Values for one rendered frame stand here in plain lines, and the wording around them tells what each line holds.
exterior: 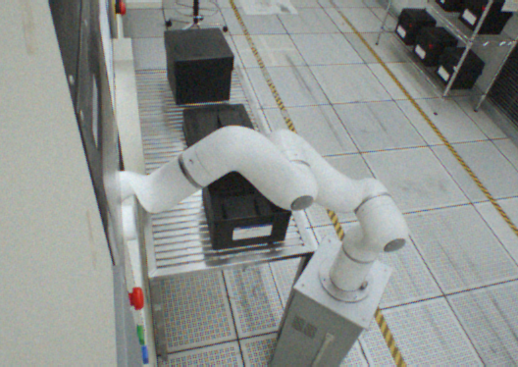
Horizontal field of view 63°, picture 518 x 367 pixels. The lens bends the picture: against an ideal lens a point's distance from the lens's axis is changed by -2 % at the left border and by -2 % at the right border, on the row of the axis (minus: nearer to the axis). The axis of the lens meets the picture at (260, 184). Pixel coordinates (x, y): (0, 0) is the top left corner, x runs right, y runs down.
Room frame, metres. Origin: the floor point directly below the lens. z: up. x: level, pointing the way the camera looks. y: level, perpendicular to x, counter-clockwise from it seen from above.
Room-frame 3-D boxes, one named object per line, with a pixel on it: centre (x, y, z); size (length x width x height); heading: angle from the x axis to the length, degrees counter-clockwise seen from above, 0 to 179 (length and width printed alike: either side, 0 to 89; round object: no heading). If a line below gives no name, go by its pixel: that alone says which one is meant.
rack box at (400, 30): (4.08, -1.22, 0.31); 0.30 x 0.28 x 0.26; 19
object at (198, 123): (1.45, 0.21, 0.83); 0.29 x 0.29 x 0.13; 24
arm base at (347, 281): (0.85, -0.35, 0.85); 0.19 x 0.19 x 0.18
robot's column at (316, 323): (0.85, -0.35, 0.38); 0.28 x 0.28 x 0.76; 67
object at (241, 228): (1.04, 0.05, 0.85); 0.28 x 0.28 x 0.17; 21
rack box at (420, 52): (3.73, -1.35, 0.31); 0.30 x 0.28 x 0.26; 21
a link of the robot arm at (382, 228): (0.82, -0.36, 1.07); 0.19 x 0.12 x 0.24; 21
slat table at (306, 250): (1.44, 0.28, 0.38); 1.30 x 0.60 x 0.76; 22
